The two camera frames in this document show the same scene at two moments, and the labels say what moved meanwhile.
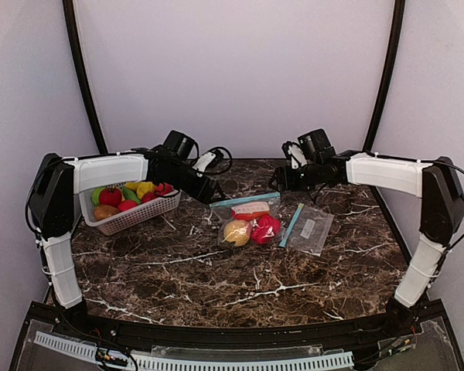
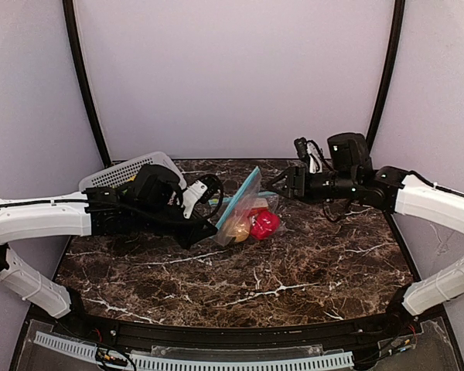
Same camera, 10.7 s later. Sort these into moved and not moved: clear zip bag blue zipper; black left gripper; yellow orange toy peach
Moved: black left gripper
Not moved: yellow orange toy peach; clear zip bag blue zipper
